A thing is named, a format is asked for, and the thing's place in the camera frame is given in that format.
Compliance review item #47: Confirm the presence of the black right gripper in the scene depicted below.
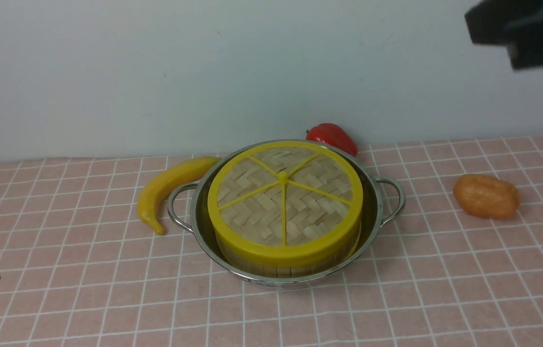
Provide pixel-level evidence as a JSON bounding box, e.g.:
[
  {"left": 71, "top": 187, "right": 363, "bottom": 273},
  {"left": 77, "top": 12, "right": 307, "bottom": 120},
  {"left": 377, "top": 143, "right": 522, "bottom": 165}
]
[{"left": 464, "top": 0, "right": 543, "bottom": 71}]

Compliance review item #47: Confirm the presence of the yellow rimmed bamboo steamer basket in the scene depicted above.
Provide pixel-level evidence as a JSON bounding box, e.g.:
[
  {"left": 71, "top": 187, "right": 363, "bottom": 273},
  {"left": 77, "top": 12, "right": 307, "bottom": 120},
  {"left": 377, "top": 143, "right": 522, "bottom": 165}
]
[{"left": 216, "top": 224, "right": 361, "bottom": 278}]

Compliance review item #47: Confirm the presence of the yellow woven bamboo steamer lid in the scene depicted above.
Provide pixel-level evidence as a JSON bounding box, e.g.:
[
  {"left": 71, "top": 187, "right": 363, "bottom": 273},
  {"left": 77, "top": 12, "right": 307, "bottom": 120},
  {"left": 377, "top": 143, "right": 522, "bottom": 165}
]
[{"left": 207, "top": 141, "right": 364, "bottom": 244}]

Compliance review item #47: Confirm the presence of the stainless steel pot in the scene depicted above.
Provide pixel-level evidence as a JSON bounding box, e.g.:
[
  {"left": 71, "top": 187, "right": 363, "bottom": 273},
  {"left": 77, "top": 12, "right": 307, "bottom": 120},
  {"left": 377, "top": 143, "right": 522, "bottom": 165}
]
[{"left": 167, "top": 140, "right": 406, "bottom": 288}]

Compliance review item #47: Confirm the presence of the pink checkered tablecloth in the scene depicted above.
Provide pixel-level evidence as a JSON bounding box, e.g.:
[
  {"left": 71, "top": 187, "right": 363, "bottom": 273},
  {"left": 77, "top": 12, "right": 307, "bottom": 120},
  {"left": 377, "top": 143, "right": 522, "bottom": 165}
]
[{"left": 0, "top": 136, "right": 543, "bottom": 347}]

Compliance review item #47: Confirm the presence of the orange toy potato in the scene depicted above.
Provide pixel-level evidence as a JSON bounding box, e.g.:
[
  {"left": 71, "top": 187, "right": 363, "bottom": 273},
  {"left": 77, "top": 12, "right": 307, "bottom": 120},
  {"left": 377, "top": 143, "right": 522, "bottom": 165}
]
[{"left": 453, "top": 173, "right": 521, "bottom": 220}]

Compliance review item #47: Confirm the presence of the yellow toy banana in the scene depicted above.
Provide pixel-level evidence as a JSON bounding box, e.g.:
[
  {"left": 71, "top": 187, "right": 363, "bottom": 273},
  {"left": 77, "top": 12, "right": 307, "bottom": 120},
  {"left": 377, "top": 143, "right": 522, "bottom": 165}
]
[{"left": 137, "top": 156, "right": 221, "bottom": 235}]

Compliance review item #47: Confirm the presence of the red toy bell pepper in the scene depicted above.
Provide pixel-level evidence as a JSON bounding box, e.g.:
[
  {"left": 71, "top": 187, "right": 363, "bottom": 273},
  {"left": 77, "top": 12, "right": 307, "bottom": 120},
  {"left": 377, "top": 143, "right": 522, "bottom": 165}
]
[{"left": 305, "top": 123, "right": 358, "bottom": 157}]

